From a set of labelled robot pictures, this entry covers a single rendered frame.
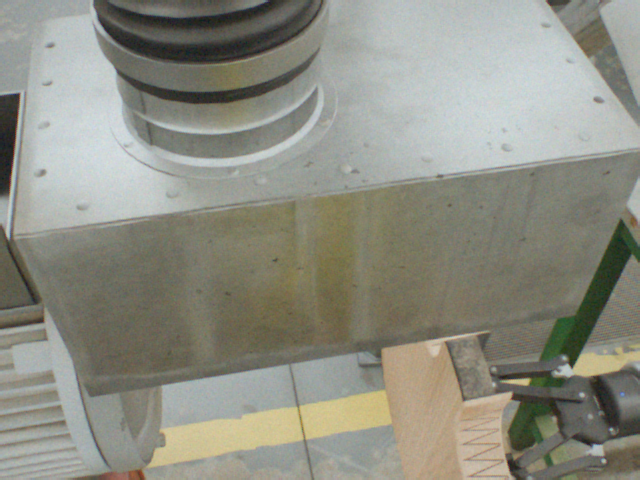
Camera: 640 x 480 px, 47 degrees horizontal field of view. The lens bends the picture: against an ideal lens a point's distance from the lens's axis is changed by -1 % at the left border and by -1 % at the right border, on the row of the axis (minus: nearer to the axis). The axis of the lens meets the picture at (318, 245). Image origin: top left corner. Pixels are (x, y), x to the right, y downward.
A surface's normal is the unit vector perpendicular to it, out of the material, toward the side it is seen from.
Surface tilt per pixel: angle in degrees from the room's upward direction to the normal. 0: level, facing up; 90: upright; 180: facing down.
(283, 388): 0
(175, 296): 90
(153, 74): 90
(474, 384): 16
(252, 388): 0
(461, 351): 6
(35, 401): 23
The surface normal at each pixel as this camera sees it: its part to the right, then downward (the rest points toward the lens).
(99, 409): 0.18, 0.40
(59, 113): 0.00, -0.65
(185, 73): -0.07, 0.76
